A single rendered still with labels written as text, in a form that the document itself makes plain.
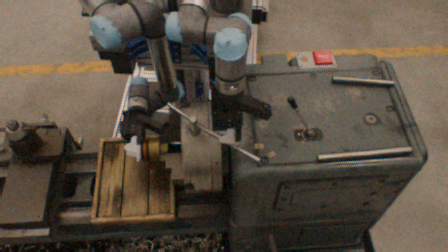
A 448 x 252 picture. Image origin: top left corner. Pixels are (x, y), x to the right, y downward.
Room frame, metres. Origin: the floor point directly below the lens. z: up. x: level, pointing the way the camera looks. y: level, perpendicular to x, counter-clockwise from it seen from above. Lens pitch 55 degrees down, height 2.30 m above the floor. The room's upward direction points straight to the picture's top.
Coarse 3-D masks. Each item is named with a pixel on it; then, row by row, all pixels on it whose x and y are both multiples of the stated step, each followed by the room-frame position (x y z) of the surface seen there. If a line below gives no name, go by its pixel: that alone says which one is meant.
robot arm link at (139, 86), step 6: (132, 78) 1.05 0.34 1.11; (138, 78) 1.05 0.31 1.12; (144, 78) 1.05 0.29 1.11; (132, 84) 1.02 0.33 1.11; (138, 84) 1.01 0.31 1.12; (144, 84) 1.02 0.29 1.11; (132, 90) 0.99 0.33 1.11; (138, 90) 0.98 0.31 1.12; (144, 90) 0.99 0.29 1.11; (132, 96) 0.96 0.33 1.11; (138, 96) 0.96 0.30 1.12; (144, 96) 0.97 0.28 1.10
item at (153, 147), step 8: (144, 144) 0.75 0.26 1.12; (152, 144) 0.74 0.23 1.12; (160, 144) 0.75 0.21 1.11; (168, 144) 0.78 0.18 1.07; (144, 152) 0.72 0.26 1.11; (152, 152) 0.72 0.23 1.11; (160, 152) 0.73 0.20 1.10; (168, 152) 0.73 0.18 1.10; (144, 160) 0.71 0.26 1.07; (152, 160) 0.71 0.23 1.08
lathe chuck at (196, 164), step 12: (180, 108) 0.82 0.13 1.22; (192, 108) 0.82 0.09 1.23; (204, 108) 0.82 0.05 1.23; (180, 120) 0.76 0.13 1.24; (204, 120) 0.76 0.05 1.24; (180, 132) 0.72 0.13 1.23; (204, 132) 0.72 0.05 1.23; (192, 144) 0.68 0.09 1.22; (204, 144) 0.68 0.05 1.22; (192, 156) 0.65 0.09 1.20; (204, 156) 0.65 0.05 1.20; (192, 168) 0.63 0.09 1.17; (204, 168) 0.63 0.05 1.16; (192, 180) 0.61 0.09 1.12; (204, 180) 0.61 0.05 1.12; (192, 192) 0.61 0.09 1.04
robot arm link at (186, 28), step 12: (192, 0) 0.87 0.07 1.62; (204, 0) 0.88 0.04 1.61; (180, 12) 0.84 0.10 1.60; (192, 12) 0.84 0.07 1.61; (204, 12) 0.86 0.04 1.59; (168, 24) 0.81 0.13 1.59; (180, 24) 0.80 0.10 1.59; (192, 24) 0.80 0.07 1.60; (204, 24) 0.80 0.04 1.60; (168, 36) 0.80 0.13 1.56; (180, 36) 0.79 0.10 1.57; (192, 36) 0.78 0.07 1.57; (204, 36) 0.78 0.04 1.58
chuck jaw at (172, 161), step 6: (162, 156) 0.71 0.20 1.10; (168, 156) 0.71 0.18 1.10; (174, 156) 0.71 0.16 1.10; (180, 156) 0.71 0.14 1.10; (162, 162) 0.69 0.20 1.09; (168, 162) 0.68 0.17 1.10; (174, 162) 0.68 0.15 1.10; (180, 162) 0.68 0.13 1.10; (168, 168) 0.66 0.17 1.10; (174, 168) 0.66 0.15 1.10; (180, 168) 0.66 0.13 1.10; (174, 174) 0.64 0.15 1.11; (180, 174) 0.64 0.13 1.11; (174, 180) 0.62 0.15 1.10; (180, 180) 0.62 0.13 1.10; (186, 186) 0.61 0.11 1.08; (192, 186) 0.61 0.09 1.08
